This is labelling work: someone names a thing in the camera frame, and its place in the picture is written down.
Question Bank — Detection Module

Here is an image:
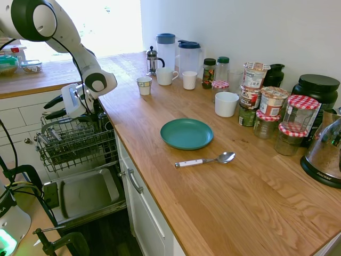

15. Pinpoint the glass jar red checkered lid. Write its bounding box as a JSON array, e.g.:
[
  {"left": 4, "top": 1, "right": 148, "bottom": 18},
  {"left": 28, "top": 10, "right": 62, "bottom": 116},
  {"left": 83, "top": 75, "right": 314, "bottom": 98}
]
[
  {"left": 273, "top": 123, "right": 308, "bottom": 157},
  {"left": 253, "top": 109, "right": 282, "bottom": 140}
]

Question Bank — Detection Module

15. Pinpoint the steel dishwasher door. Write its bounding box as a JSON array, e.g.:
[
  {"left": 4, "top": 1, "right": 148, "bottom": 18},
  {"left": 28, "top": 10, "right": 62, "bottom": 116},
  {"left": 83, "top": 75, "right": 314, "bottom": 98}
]
[{"left": 42, "top": 159, "right": 127, "bottom": 230}]

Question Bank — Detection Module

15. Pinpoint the grey wire dishwasher rack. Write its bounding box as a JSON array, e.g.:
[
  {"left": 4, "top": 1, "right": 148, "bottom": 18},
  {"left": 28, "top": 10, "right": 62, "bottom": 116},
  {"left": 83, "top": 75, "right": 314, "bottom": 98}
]
[{"left": 34, "top": 105, "right": 119, "bottom": 173}]

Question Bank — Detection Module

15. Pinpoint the red oatmeal cup foil lid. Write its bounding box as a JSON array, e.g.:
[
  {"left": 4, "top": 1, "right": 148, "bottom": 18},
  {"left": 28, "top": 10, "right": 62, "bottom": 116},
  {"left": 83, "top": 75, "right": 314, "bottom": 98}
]
[{"left": 259, "top": 86, "right": 290, "bottom": 117}]

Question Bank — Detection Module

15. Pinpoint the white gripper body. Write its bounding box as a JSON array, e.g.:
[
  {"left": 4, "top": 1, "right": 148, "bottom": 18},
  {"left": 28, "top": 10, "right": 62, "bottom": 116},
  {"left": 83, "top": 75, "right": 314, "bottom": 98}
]
[{"left": 60, "top": 83, "right": 84, "bottom": 119}]

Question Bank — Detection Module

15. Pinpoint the small patterned paper cup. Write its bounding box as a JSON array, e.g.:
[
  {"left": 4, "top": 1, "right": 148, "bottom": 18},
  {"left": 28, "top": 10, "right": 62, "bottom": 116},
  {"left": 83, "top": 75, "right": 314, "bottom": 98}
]
[{"left": 136, "top": 76, "right": 153, "bottom": 96}]

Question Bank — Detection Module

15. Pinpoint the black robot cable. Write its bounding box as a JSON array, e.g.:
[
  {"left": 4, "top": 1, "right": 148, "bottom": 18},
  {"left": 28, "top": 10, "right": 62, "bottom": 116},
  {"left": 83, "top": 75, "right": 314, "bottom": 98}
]
[{"left": 0, "top": 36, "right": 93, "bottom": 174}]

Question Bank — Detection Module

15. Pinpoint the black insulated bottle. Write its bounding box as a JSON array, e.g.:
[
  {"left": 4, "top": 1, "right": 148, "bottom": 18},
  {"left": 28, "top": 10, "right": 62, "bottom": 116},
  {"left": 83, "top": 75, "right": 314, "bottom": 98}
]
[{"left": 263, "top": 63, "right": 286, "bottom": 89}]

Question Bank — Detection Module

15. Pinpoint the dark red oatmeal cup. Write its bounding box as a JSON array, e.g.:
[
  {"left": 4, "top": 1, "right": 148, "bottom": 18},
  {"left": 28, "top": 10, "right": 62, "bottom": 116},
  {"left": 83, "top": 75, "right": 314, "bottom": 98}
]
[{"left": 240, "top": 85, "right": 262, "bottom": 110}]

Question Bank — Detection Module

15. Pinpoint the white container red label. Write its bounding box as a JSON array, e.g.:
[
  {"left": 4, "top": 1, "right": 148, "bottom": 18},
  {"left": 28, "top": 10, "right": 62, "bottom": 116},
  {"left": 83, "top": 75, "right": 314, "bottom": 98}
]
[{"left": 5, "top": 44, "right": 27, "bottom": 61}]

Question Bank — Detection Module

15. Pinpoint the black protein powder tub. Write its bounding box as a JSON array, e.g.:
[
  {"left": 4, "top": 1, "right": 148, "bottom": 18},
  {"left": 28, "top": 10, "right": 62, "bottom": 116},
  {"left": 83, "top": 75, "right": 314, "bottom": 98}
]
[{"left": 291, "top": 74, "right": 341, "bottom": 147}]

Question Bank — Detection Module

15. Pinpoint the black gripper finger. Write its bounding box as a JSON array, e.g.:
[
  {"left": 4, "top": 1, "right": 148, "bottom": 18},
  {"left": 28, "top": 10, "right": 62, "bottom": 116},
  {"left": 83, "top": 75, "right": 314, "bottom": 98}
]
[
  {"left": 44, "top": 108, "right": 68, "bottom": 120},
  {"left": 43, "top": 93, "right": 65, "bottom": 110}
]

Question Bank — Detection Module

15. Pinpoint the clear snack container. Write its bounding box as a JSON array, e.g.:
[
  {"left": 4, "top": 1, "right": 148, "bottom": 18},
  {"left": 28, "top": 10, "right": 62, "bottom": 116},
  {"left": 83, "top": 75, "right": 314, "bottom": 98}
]
[{"left": 20, "top": 59, "right": 43, "bottom": 74}]

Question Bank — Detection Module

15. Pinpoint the large jar red checkered lid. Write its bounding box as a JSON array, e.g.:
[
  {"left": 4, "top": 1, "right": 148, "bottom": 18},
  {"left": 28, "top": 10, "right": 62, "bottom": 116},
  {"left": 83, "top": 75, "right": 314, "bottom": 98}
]
[{"left": 281, "top": 94, "right": 320, "bottom": 133}]

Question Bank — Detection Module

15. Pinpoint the teal plastic plate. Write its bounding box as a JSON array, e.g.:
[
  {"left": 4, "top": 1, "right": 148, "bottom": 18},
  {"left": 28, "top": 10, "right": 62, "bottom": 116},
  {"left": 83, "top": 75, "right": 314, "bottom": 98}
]
[{"left": 160, "top": 118, "right": 214, "bottom": 151}]

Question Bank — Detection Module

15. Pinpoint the small jar red checkered lid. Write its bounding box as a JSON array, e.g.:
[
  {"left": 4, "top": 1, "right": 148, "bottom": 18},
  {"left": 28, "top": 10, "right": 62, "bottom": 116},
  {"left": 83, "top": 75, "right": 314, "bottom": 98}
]
[{"left": 211, "top": 80, "right": 230, "bottom": 103}]

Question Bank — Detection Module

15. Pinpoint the green-lidded food container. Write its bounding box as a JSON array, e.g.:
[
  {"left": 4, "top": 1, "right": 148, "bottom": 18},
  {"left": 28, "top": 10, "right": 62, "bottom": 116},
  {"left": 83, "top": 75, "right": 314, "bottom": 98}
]
[{"left": 0, "top": 55, "right": 20, "bottom": 77}]

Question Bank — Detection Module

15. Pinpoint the glass French press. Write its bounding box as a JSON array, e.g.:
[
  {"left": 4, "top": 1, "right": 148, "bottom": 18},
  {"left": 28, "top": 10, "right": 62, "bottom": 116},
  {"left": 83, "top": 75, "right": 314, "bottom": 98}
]
[{"left": 145, "top": 45, "right": 165, "bottom": 76}]

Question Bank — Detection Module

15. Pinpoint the curved metal drawer handle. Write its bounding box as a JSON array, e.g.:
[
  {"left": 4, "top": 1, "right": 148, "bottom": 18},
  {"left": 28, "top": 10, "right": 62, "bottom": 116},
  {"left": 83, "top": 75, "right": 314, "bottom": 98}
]
[{"left": 118, "top": 168, "right": 144, "bottom": 195}]

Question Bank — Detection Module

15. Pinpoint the clear pitcher dark spout lid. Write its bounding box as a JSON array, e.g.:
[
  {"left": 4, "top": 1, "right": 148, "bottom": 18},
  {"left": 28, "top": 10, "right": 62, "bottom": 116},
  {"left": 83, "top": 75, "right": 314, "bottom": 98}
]
[{"left": 177, "top": 39, "right": 205, "bottom": 78}]

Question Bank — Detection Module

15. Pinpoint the white oatmeal cup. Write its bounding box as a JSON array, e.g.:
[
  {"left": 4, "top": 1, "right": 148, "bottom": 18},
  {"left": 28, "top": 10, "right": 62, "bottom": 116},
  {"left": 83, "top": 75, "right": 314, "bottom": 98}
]
[{"left": 243, "top": 62, "right": 272, "bottom": 90}]

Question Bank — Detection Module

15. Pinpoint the stainless steel electric kettle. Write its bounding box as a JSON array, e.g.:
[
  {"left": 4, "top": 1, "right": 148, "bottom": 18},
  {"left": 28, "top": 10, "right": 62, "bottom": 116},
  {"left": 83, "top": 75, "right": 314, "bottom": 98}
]
[{"left": 300, "top": 107, "right": 341, "bottom": 189}]

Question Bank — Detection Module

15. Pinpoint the white-handled metal spoon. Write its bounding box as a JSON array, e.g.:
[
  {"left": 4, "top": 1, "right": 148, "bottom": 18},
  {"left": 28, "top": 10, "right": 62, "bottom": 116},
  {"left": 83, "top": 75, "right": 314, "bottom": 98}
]
[{"left": 174, "top": 151, "right": 237, "bottom": 169}]

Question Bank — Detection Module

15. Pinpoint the white round ceramic cup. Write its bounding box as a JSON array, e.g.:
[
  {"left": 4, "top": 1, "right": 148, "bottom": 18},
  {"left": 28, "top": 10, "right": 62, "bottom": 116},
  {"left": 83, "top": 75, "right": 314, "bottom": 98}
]
[{"left": 214, "top": 92, "right": 240, "bottom": 118}]

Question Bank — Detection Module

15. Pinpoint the yellow cable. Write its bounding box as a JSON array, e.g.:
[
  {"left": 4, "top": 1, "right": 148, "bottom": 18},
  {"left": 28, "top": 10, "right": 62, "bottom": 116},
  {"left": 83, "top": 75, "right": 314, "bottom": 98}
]
[{"left": 5, "top": 181, "right": 34, "bottom": 190}]

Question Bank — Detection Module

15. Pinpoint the grey cutlery basket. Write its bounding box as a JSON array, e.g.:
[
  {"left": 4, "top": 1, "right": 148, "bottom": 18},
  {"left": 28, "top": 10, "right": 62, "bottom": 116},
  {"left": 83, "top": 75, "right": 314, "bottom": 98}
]
[{"left": 36, "top": 117, "right": 95, "bottom": 150}]

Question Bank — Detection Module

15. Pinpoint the white ceramic mug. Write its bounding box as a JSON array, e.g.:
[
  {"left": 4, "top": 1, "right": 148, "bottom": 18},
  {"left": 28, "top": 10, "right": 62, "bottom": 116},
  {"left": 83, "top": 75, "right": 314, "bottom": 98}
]
[{"left": 156, "top": 67, "right": 179, "bottom": 86}]

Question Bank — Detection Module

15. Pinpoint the tall pitcher blue lid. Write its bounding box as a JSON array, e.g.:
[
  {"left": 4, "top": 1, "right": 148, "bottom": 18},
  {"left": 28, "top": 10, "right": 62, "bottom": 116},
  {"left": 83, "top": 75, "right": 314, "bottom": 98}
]
[{"left": 156, "top": 33, "right": 176, "bottom": 73}]

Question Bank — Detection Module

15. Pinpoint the green oatmeal cup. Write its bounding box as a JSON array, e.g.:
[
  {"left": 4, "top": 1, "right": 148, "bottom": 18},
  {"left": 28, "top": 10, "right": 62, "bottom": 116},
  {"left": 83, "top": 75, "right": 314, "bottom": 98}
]
[{"left": 238, "top": 104, "right": 258, "bottom": 127}]

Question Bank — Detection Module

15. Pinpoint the clear bottle green lid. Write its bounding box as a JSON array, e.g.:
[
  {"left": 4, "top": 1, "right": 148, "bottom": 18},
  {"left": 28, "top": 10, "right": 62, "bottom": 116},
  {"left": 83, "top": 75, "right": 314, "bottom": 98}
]
[{"left": 215, "top": 56, "right": 230, "bottom": 83}]

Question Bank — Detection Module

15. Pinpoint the clear drinking glass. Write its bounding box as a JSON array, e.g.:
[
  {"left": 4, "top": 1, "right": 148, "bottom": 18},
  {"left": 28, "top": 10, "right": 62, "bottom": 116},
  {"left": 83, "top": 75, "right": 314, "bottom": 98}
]
[{"left": 228, "top": 69, "right": 245, "bottom": 94}]

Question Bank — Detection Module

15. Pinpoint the plain white paper cup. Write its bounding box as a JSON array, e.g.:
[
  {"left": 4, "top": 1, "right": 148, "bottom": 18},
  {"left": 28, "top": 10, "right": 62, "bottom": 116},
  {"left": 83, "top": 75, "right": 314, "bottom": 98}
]
[{"left": 182, "top": 70, "right": 198, "bottom": 91}]

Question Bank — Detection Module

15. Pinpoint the spice jar black lid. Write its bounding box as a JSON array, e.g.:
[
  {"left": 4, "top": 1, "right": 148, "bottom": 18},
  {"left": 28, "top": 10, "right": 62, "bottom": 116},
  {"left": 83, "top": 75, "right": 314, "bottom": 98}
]
[{"left": 201, "top": 58, "right": 217, "bottom": 90}]

